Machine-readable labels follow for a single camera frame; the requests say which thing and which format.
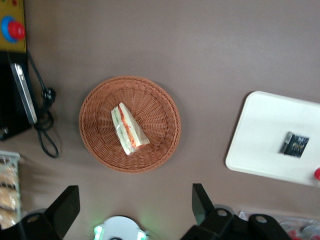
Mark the small black box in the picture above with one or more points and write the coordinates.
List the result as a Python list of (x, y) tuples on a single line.
[(295, 145)]

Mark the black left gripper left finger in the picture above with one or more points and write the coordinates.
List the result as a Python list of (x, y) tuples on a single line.
[(66, 207)]

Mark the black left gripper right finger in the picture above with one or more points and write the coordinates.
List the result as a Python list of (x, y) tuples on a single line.
[(200, 205)]

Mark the cream plastic tray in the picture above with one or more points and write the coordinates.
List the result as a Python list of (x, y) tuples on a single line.
[(260, 130)]

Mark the clear acrylic bottle rack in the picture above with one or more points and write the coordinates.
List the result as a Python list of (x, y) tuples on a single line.
[(302, 226)]

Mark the round brown wicker basket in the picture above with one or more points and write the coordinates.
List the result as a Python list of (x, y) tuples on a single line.
[(155, 120)]

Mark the black control box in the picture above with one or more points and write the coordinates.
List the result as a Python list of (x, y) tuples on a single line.
[(10, 105)]

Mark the yellow control box red button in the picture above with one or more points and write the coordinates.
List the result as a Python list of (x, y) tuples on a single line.
[(12, 40)]

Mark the crispy snack pack clear wrap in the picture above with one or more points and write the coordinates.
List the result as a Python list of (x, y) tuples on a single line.
[(7, 176), (7, 218), (8, 197)]

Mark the red capped cup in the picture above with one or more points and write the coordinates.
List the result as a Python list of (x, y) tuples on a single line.
[(317, 174)]

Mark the triangle sandwich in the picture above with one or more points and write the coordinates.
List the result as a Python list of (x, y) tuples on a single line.
[(127, 126)]

